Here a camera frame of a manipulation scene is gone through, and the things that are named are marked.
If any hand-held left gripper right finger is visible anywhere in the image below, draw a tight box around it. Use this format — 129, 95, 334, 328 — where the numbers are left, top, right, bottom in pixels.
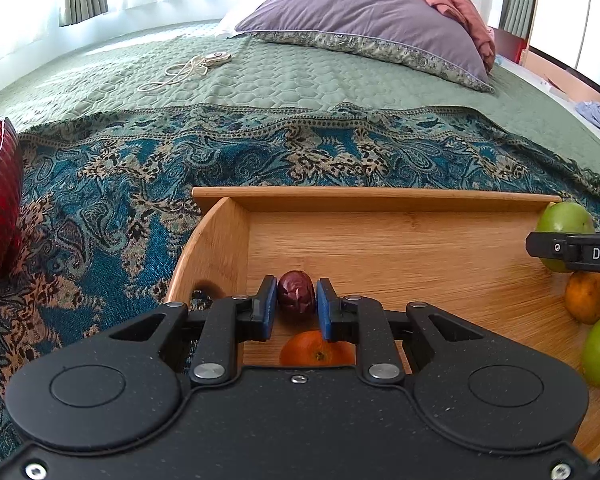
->
316, 278, 486, 387

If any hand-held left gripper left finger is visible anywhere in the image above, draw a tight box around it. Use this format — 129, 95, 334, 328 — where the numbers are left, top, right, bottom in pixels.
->
109, 274, 278, 387

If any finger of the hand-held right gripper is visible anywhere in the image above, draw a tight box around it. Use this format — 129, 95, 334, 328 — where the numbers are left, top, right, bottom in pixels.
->
525, 231, 586, 263

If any small green apple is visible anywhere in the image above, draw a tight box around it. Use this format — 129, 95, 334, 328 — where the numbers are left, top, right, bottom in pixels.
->
536, 202, 597, 274

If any red date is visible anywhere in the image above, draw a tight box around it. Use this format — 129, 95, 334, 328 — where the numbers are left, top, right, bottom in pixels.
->
277, 270, 316, 325

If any mandarin with stem mark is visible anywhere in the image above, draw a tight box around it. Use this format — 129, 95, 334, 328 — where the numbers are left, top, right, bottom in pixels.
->
279, 330, 356, 368

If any brownish orange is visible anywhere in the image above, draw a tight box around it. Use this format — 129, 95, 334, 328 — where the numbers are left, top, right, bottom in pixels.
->
565, 272, 600, 325

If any wooden tray with handles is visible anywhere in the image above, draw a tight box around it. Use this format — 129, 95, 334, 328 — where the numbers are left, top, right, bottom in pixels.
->
164, 186, 600, 464

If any blue paisley blanket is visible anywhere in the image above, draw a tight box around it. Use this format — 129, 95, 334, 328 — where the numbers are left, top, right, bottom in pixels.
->
0, 102, 600, 462

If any red wooden furniture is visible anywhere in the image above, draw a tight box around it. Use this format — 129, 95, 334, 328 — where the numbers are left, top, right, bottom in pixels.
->
492, 27, 527, 65

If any green quilted bedspread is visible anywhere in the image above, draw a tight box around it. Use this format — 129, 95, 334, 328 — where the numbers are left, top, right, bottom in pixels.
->
0, 19, 600, 177

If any pink cloth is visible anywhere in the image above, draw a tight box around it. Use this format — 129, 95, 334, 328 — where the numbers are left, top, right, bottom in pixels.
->
314, 0, 497, 73

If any purple pillow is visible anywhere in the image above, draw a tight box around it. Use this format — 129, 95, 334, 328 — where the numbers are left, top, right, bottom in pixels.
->
234, 0, 496, 94

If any white corded controller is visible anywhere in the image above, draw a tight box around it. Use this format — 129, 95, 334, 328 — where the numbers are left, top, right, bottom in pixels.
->
137, 51, 232, 94

